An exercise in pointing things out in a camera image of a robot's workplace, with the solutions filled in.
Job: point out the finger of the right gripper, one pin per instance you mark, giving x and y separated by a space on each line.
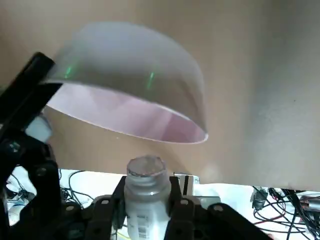
27 110
25 80

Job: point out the white vitamin bottle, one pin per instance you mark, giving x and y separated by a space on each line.
146 200

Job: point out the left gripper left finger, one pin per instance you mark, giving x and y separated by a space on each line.
105 217

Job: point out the pink bowl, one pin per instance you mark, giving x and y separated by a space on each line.
125 62

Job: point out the aluminium frame post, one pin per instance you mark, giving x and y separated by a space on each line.
190 182

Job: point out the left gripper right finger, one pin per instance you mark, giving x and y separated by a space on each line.
185 217

